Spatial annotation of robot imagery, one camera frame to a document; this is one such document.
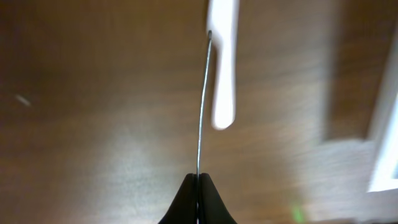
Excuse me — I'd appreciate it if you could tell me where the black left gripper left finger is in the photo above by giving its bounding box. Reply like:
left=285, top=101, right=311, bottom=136
left=159, top=174, right=197, bottom=224

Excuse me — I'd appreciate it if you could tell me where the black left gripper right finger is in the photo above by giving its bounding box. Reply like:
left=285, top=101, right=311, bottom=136
left=198, top=173, right=236, bottom=224

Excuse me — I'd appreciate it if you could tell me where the white cutlery tray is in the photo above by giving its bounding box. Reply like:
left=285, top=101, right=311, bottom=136
left=368, top=30, right=397, bottom=192

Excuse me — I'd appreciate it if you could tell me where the pink plastic knife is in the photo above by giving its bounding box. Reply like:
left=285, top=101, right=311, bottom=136
left=206, top=0, right=239, bottom=130

